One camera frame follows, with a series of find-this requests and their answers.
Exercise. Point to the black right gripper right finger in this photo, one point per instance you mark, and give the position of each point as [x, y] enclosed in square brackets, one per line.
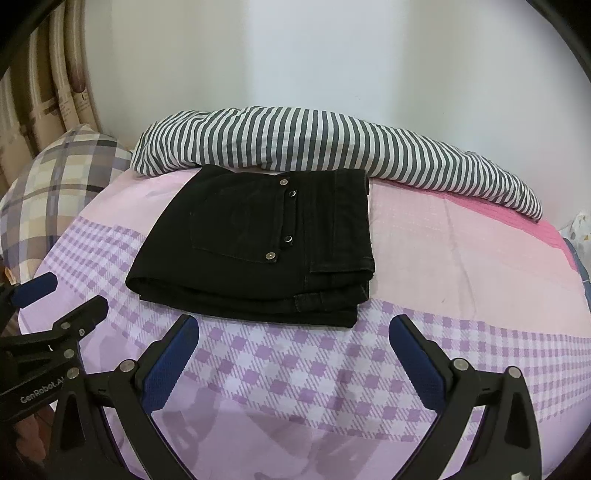
[506, 445]

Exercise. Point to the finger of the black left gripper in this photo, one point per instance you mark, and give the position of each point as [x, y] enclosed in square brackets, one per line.
[79, 322]
[25, 294]

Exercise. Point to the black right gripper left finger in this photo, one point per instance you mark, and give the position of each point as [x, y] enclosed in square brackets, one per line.
[82, 444]

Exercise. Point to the black denim pants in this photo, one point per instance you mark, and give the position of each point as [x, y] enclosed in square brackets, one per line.
[292, 248]

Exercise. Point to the plaid beige purple pillow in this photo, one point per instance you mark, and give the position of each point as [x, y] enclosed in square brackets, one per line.
[52, 191]

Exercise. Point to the pink purple plaid bedsheet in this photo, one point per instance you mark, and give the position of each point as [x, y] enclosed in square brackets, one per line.
[263, 401]

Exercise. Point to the striped beige headboard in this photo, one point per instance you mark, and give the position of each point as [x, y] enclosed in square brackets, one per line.
[44, 83]

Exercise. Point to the white spotted cloth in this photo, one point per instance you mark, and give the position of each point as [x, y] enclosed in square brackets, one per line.
[578, 232]

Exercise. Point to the grey white striped blanket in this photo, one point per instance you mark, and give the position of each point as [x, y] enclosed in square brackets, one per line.
[287, 139]

